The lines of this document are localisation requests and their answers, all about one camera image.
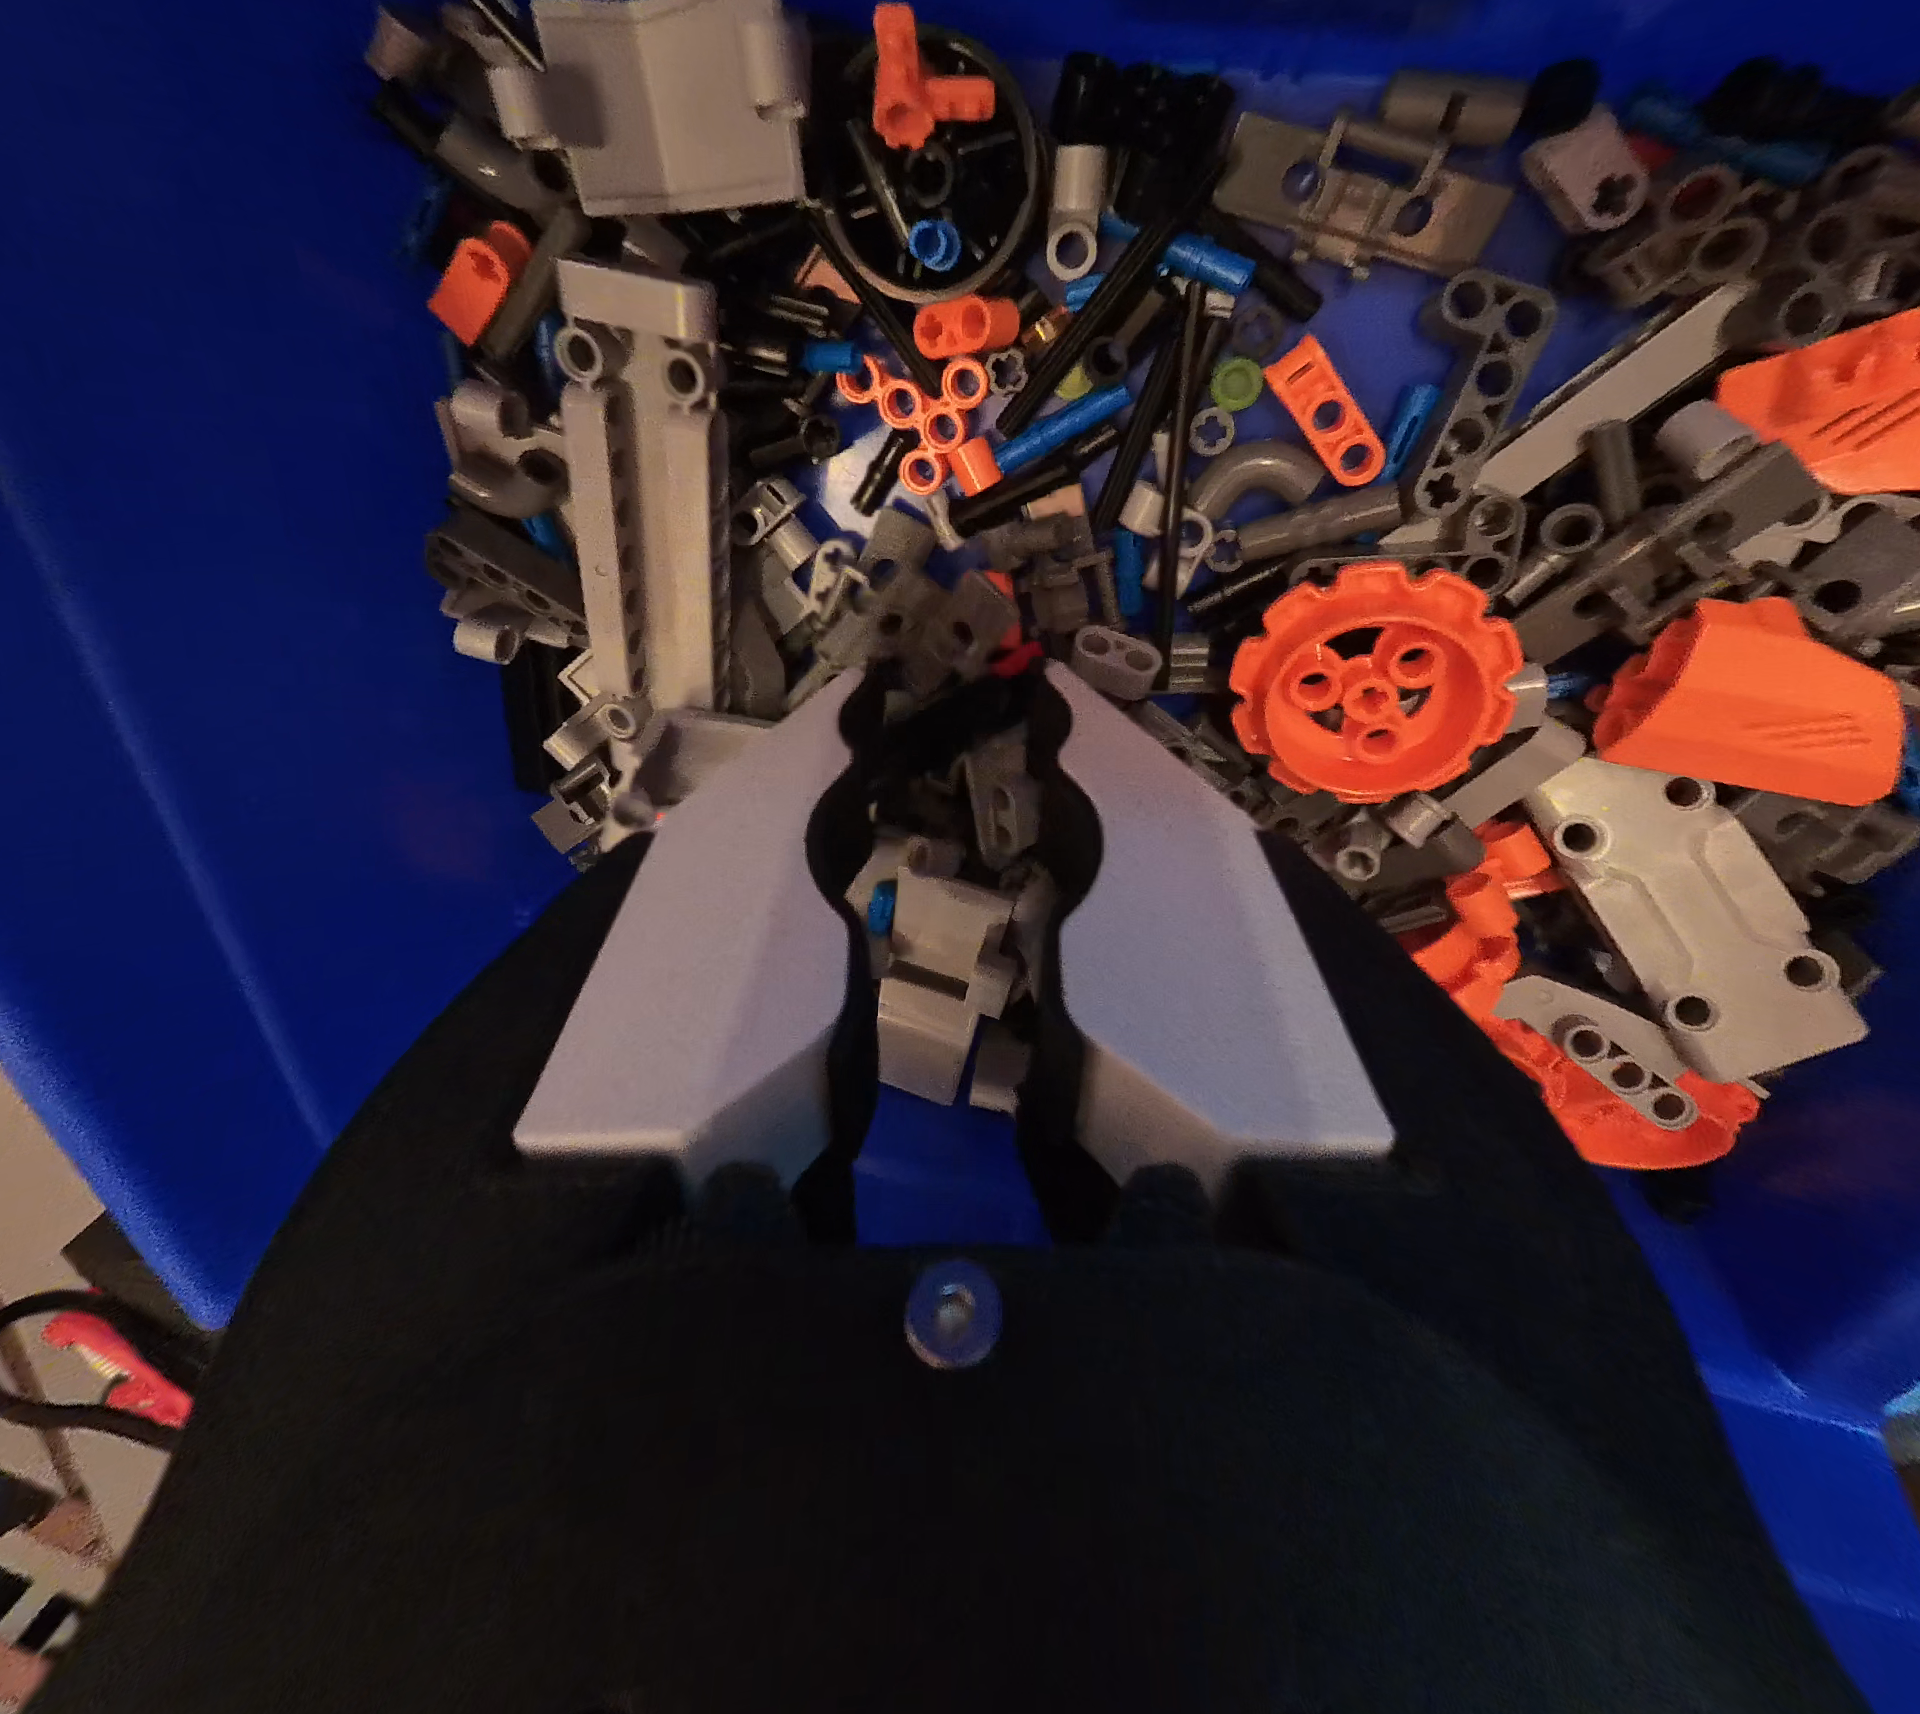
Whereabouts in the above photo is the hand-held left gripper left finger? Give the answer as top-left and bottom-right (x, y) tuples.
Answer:
(512, 667), (890, 1244)

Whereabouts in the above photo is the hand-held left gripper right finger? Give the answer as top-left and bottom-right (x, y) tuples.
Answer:
(1009, 661), (1400, 1244)

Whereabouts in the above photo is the pile of plastic building pieces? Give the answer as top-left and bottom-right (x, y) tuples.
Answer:
(367, 0), (1920, 1175)

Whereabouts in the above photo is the blue plastic bin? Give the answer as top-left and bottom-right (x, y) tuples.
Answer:
(0, 0), (1920, 1714)

